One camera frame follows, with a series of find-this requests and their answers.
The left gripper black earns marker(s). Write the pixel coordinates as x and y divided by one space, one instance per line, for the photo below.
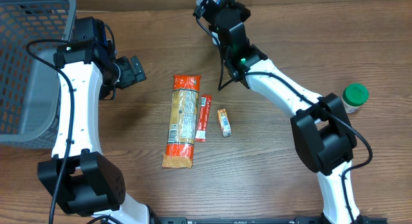
129 73

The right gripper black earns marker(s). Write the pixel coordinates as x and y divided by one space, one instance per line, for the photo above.
239 6

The long orange pasta packet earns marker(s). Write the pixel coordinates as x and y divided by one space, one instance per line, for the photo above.
182 124

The red snack stick packet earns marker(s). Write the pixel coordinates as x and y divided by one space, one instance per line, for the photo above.
203 118

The green lid spice jar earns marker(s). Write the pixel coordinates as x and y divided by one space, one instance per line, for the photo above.
354 96

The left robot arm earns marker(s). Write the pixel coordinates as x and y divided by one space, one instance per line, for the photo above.
80 179

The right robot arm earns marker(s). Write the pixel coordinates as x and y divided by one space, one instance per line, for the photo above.
323 136

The grey plastic mesh basket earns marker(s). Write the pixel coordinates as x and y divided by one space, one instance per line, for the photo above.
30 90

